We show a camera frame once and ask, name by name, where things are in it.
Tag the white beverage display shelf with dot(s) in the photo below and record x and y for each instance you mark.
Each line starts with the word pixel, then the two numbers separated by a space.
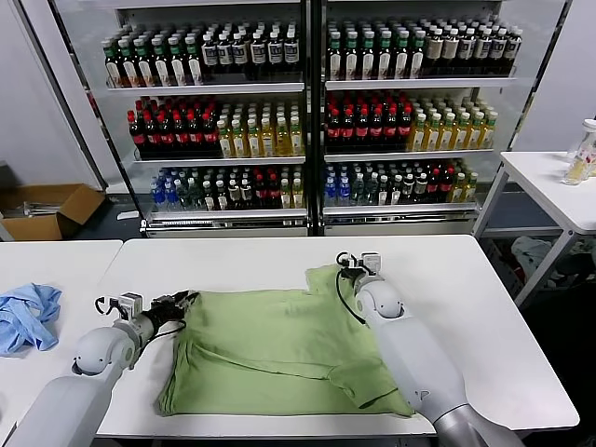
pixel 209 88
pixel 419 84

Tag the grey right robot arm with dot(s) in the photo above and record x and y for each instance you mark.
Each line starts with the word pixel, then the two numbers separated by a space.
pixel 410 354

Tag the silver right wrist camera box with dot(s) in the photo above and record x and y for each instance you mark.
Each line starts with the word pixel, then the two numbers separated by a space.
pixel 371 261

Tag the small white side table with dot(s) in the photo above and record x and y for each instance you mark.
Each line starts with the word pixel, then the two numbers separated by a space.
pixel 540 177

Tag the small dark green bottle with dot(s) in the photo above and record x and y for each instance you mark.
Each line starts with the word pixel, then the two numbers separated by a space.
pixel 184 198
pixel 357 191
pixel 371 191
pixel 196 198

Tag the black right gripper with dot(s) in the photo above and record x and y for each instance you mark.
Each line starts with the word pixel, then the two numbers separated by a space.
pixel 354 274

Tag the dark bottle white label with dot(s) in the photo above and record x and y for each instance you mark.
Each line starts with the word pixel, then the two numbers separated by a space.
pixel 482 49
pixel 466 49
pixel 497 49
pixel 241 54
pixel 513 49
pixel 258 53
pixel 275 52
pixel 226 55
pixel 292 51
pixel 210 56

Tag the dark bottle beige label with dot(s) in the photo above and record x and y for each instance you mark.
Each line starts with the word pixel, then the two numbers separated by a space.
pixel 451 50
pixel 435 50

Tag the green cap tea bottle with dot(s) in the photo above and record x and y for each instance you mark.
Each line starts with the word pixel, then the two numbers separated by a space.
pixel 401 59
pixel 417 59
pixel 113 70
pixel 163 69
pixel 146 69
pixel 179 68
pixel 195 68
pixel 385 60
pixel 352 60
pixel 335 60
pixel 369 60
pixel 130 70

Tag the light green t-shirt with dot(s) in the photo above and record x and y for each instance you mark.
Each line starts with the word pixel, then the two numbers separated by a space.
pixel 261 335

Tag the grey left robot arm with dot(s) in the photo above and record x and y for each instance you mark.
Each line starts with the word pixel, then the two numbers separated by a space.
pixel 98 349

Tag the small dark tea bottle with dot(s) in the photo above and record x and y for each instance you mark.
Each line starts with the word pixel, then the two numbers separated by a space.
pixel 408 186
pixel 421 185
pixel 247 193
pixel 234 194

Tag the red cap cola bottle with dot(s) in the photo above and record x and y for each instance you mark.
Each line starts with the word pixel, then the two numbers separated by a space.
pixel 348 132
pixel 211 137
pixel 139 139
pixel 181 138
pixel 167 139
pixel 333 132
pixel 391 132
pixel 196 138
pixel 362 132
pixel 376 132
pixel 153 139
pixel 405 131

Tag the yellow juice bottle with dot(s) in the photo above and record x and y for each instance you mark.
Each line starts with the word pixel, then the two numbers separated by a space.
pixel 268 143
pixel 254 144
pixel 432 138
pixel 226 145
pixel 239 145
pixel 297 141
pixel 283 142
pixel 487 135
pixel 460 137
pixel 418 139
pixel 446 138
pixel 474 136

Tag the small white flat object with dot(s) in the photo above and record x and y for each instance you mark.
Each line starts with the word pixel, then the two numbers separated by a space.
pixel 129 215

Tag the light blue crumpled garment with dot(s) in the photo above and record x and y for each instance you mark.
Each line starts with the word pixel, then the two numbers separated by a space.
pixel 28 321

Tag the small red-label cola bottle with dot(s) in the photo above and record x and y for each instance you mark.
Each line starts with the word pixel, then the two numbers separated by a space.
pixel 260 192
pixel 273 192
pixel 447 182
pixel 434 184

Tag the grey metal bars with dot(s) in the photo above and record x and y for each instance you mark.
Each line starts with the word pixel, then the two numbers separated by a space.
pixel 37 209

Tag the small yellow drink bottle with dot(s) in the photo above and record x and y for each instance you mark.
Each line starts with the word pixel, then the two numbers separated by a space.
pixel 471 187
pixel 286 194
pixel 460 188
pixel 298 193

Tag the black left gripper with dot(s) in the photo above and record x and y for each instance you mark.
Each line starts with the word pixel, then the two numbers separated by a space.
pixel 167 309

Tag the brown cardboard box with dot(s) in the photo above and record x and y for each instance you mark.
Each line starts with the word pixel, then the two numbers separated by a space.
pixel 79 200

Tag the small blue drink bottle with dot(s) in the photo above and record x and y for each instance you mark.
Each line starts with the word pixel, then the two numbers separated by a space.
pixel 331 191
pixel 171 196
pixel 157 195
pixel 344 191

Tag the small dark white-label bottle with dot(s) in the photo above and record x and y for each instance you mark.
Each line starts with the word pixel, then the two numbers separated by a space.
pixel 222 199
pixel 209 199
pixel 396 190
pixel 383 191

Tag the clear glass bottle white cap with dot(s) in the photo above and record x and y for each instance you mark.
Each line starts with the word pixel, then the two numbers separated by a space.
pixel 577 167

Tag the grey clothes pile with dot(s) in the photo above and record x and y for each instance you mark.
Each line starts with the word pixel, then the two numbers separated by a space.
pixel 531 253

